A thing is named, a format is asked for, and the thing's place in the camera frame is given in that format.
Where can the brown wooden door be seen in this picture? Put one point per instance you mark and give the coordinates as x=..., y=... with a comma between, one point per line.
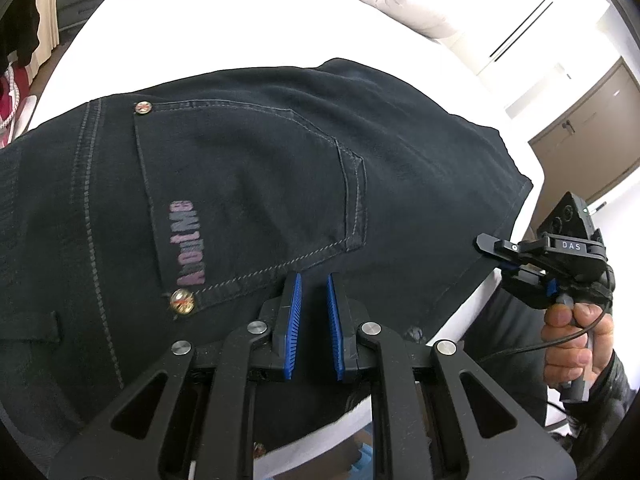
x=590, y=135

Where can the bed with white sheet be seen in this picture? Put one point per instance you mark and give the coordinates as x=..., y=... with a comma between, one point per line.
x=200, y=35

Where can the person's right hand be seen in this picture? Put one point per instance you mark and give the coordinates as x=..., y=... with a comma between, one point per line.
x=565, y=355

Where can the black hanging garment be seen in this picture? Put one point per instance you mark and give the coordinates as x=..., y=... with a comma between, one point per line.
x=20, y=25

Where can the white wardrobe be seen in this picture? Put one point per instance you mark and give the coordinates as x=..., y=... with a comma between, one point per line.
x=575, y=35

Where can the black pants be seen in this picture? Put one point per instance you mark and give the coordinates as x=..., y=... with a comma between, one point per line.
x=225, y=185

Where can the beige curtain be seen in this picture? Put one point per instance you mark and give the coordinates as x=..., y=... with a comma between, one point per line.
x=47, y=20

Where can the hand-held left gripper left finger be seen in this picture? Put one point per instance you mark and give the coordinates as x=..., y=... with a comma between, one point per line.
x=292, y=320

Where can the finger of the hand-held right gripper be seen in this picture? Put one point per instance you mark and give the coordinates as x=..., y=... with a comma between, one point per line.
x=500, y=247
x=525, y=287

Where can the red garment steamer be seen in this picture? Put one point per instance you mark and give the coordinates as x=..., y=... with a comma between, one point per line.
x=12, y=95

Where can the person's right forearm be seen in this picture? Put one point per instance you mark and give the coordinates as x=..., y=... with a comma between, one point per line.
x=610, y=395

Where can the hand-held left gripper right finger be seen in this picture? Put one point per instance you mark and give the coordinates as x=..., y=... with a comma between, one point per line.
x=334, y=325

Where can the person's dark clothing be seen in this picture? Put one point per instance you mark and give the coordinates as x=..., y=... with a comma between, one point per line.
x=505, y=320

